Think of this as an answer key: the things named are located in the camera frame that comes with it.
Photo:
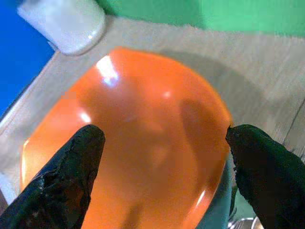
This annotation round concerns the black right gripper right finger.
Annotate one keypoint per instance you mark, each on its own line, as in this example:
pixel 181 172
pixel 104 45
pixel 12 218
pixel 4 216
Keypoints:
pixel 269 171

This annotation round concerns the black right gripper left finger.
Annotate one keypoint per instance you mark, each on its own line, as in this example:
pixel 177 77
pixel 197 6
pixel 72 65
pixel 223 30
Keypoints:
pixel 62 181

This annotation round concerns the orange plate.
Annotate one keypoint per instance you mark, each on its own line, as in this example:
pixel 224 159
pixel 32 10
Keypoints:
pixel 147 133

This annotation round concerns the teal plate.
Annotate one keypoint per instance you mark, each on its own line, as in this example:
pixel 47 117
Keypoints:
pixel 220 205

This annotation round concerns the white cup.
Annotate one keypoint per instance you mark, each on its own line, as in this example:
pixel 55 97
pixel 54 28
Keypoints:
pixel 69 22

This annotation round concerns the green placemat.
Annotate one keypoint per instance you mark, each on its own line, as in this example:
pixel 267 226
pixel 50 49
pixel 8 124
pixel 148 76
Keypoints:
pixel 214 13

